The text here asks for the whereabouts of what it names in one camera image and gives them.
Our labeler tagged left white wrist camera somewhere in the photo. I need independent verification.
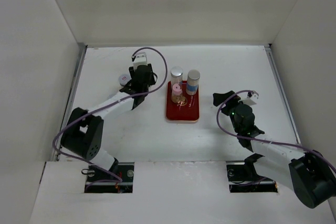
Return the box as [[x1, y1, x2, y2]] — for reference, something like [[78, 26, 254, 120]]
[[131, 52, 148, 71]]

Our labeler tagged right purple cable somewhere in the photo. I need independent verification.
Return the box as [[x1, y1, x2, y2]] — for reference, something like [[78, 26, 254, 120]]
[[216, 90, 336, 175]]

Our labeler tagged short jar white lid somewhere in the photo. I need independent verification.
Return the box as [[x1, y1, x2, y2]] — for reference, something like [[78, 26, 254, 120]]
[[118, 74, 131, 87]]

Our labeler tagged pink cap bottle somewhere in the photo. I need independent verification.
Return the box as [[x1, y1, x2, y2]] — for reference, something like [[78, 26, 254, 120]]
[[171, 83, 183, 104]]

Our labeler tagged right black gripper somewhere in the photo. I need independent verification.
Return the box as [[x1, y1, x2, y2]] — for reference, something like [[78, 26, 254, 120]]
[[213, 91, 244, 133]]

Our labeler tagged tall jar blue label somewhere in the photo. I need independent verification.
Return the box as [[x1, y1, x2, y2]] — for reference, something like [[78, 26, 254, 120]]
[[171, 66, 183, 86], [186, 69, 201, 95]]

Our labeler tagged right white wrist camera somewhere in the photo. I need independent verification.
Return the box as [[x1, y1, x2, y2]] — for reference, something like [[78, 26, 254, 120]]
[[241, 92, 259, 106]]

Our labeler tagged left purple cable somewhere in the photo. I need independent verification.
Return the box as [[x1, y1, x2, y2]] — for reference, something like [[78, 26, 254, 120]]
[[54, 47, 169, 192]]

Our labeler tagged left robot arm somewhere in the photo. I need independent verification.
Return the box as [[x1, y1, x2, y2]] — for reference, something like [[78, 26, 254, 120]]
[[60, 63, 157, 182]]

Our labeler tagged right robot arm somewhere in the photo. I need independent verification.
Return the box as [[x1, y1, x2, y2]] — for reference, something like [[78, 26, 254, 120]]
[[213, 90, 335, 209]]

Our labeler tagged purple cable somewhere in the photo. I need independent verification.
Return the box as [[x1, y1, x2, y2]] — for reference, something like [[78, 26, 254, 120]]
[[54, 47, 169, 192], [216, 90, 336, 175]]

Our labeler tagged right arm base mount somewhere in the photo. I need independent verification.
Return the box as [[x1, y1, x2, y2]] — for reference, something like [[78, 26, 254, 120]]
[[226, 154, 278, 193]]

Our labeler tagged red lacquer tray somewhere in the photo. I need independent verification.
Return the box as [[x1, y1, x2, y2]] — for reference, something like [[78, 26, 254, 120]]
[[165, 81, 200, 122]]

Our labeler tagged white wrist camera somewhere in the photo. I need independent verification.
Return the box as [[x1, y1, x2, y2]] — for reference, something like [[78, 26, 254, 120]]
[[131, 52, 148, 71], [241, 92, 259, 106]]

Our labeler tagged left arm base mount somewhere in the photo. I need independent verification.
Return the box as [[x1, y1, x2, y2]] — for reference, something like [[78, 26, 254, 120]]
[[81, 163, 135, 194]]

